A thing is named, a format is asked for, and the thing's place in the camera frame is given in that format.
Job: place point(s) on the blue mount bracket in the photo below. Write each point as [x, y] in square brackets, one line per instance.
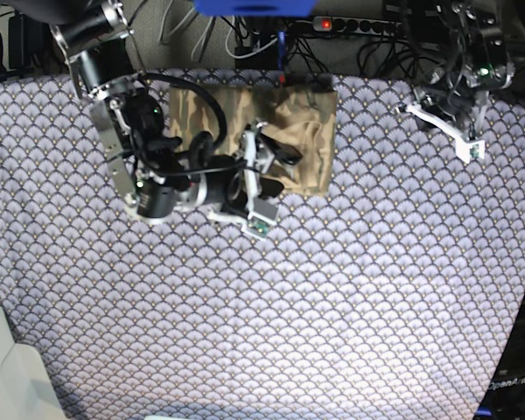
[255, 8]

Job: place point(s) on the black OpenArm base box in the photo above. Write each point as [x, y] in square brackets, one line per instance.
[505, 396]

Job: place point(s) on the purple fan-pattern tablecloth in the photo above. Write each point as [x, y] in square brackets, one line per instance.
[391, 297]

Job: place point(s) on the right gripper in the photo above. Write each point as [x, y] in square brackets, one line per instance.
[216, 188]

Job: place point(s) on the black power strip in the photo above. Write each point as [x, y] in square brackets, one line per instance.
[356, 26]

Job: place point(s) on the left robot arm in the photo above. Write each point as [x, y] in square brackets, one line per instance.
[465, 42]

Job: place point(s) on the black power adapter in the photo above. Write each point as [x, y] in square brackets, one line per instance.
[27, 38]

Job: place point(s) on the camouflage T-shirt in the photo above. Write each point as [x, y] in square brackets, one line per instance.
[298, 116]

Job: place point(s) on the light grey plastic furniture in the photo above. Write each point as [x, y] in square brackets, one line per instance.
[26, 391]

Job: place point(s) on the blue clamp handle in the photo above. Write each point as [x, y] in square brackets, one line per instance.
[281, 50]

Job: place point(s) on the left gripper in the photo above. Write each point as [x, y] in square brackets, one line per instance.
[465, 107]

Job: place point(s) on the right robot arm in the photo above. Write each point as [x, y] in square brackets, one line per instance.
[91, 36]

